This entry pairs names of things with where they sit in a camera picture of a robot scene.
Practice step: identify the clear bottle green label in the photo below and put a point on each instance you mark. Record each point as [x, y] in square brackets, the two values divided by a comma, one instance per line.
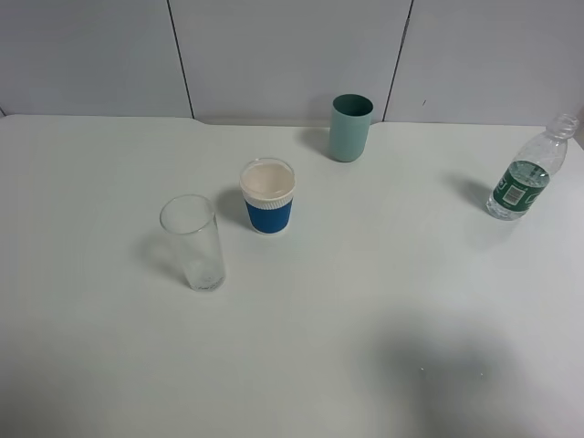
[531, 170]

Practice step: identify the white cup blue sleeve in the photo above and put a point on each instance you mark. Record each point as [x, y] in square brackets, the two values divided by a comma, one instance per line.
[268, 186]

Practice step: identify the teal green plastic cup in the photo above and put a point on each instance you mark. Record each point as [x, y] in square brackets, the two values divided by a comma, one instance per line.
[350, 121]

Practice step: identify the tall clear drinking glass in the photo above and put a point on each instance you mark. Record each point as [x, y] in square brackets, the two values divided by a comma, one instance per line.
[189, 220]

